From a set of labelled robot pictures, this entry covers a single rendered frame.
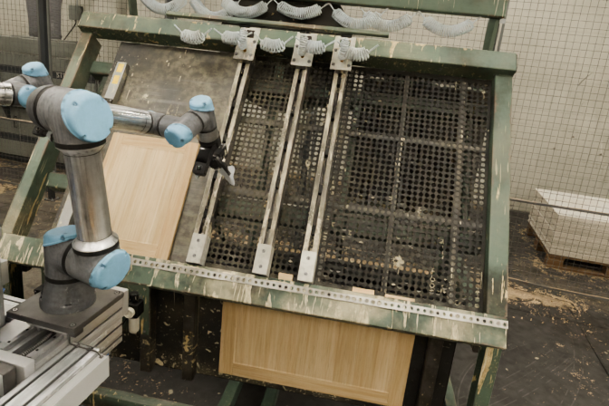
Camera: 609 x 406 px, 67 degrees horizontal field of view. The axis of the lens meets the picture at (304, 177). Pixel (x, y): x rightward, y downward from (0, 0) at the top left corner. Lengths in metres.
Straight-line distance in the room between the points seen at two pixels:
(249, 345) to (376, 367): 0.61
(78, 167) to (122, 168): 1.10
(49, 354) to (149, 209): 0.92
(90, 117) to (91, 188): 0.19
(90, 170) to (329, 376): 1.57
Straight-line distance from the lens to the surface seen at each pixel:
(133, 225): 2.21
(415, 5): 2.74
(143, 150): 2.33
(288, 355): 2.36
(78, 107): 1.17
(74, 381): 1.42
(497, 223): 2.09
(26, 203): 2.49
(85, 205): 1.28
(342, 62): 2.26
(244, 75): 2.32
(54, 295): 1.51
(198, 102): 1.53
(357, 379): 2.38
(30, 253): 2.37
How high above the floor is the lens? 1.82
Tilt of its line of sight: 15 degrees down
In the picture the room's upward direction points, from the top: 6 degrees clockwise
